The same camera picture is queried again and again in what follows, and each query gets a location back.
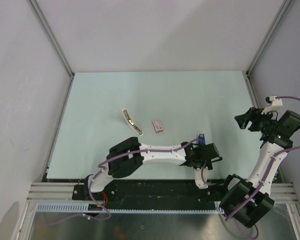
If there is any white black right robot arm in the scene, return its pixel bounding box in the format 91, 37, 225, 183
220, 107, 300, 229

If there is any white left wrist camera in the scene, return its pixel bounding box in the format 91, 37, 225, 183
194, 167, 209, 190

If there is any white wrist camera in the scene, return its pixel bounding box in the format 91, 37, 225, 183
194, 167, 209, 190
261, 95, 283, 115

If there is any aluminium frame post left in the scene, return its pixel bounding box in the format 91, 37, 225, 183
27, 0, 74, 78

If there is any aluminium frame post right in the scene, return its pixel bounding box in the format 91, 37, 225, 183
244, 0, 296, 76

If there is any aluminium frame crossbar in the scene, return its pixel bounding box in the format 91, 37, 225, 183
27, 182, 299, 204

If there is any aluminium frame post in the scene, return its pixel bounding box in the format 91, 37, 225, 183
27, 0, 74, 78
244, 0, 296, 76

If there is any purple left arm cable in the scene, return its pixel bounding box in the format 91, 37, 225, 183
37, 139, 208, 226

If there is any white slotted cable duct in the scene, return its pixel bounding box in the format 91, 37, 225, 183
36, 201, 224, 214

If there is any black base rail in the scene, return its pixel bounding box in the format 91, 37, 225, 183
72, 177, 231, 211

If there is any blue and black stapler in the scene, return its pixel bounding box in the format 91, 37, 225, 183
197, 133, 206, 146

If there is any red white staple box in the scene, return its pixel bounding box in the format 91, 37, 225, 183
152, 119, 164, 133

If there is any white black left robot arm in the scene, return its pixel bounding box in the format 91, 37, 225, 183
83, 137, 223, 200

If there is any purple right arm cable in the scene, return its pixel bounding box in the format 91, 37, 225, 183
224, 95, 300, 238

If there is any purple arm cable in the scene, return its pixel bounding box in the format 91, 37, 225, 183
37, 139, 208, 226
224, 95, 300, 238

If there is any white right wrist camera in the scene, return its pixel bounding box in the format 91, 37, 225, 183
261, 95, 283, 115

